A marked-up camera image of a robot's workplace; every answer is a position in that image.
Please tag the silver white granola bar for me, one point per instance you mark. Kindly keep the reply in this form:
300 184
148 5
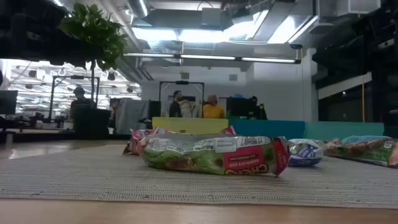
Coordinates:
303 141

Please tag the person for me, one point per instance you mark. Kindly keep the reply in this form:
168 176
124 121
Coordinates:
175 108
81 102
213 110

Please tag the teal plastic bin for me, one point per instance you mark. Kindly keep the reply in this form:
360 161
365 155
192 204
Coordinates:
342 130

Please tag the blue plastic bin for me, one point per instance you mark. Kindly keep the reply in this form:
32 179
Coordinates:
267 128

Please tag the light blue granola bar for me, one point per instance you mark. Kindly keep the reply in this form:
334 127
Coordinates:
363 138

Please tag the black monitor on stand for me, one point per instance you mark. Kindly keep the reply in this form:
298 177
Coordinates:
241 107

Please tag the grey square wall vent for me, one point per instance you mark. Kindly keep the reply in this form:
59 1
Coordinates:
185 75
233 77

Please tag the chocolate chip Chewy granola bar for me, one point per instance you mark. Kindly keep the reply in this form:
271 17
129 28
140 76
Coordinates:
202 158

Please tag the red wrapper granola bar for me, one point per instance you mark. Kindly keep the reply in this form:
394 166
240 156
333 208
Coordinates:
229 130
134 141

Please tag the silver ventilation duct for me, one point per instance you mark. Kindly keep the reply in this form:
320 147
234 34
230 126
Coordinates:
138 7

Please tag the beige draped cloth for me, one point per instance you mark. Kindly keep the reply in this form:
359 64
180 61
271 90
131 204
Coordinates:
190 109

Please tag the grey fabric cover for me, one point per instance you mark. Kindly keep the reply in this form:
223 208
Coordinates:
132 115

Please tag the white ceiling air unit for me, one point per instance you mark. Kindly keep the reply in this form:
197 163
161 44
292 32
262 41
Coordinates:
357 7

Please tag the yellow plastic bin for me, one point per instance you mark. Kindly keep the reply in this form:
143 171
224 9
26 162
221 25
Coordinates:
189 125

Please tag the blue ended Chewy granola bar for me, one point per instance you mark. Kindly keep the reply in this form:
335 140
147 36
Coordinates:
306 155

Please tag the long ceiling light fixture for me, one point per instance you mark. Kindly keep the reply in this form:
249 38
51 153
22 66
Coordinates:
205 57

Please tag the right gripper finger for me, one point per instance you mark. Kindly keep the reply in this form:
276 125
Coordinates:
321 59

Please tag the green leafy potted plant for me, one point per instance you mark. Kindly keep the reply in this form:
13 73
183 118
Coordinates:
93 28

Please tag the grey woven table mat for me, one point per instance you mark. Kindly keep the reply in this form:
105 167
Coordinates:
93 180

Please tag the black metal gantry frame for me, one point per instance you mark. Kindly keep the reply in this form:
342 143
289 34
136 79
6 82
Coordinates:
182 82
74 76

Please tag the black ceiling security camera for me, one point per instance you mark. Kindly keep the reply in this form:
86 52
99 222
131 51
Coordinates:
296 46

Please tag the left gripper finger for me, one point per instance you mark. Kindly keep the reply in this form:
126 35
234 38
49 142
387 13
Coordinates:
78 57

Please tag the black plant pot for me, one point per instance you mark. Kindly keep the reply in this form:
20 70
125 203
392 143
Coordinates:
93 124

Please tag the black computer monitor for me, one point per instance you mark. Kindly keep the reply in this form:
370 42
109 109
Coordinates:
7 102

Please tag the orange green granola bar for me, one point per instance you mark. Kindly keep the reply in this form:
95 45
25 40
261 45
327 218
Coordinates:
367 152

